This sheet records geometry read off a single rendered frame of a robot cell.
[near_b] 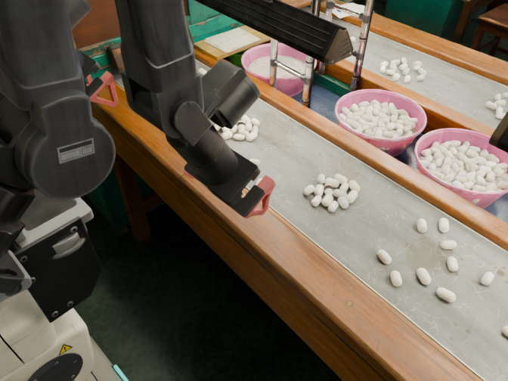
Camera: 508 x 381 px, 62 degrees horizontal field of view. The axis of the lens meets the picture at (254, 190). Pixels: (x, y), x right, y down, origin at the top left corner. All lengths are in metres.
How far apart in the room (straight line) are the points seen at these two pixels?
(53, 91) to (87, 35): 1.12
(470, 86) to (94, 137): 1.39
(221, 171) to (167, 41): 0.20
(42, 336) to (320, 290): 0.49
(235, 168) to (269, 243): 0.35
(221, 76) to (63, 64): 0.21
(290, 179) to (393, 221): 0.27
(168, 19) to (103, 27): 1.09
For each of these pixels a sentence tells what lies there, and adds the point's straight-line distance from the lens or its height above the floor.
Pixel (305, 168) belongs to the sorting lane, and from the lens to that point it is 1.13.
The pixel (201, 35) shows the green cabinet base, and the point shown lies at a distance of 1.71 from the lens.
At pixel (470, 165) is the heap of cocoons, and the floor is 0.74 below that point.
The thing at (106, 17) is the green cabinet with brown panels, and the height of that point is 0.94.
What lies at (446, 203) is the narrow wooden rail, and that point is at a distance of 1.09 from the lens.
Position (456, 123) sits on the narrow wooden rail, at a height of 0.76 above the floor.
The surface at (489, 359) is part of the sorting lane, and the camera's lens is 0.90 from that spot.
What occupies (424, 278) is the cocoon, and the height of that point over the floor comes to 0.76.
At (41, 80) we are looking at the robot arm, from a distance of 0.38.
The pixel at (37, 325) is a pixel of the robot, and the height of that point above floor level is 0.87.
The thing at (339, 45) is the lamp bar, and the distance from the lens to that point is 0.95.
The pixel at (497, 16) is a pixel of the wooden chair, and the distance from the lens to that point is 3.13.
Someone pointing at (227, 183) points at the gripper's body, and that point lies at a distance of 0.59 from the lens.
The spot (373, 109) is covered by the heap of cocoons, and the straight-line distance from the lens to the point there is 1.39.
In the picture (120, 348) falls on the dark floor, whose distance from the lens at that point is 1.70.
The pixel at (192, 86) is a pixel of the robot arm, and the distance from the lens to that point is 0.46.
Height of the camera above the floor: 1.47
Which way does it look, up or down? 44 degrees down
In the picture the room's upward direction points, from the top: straight up
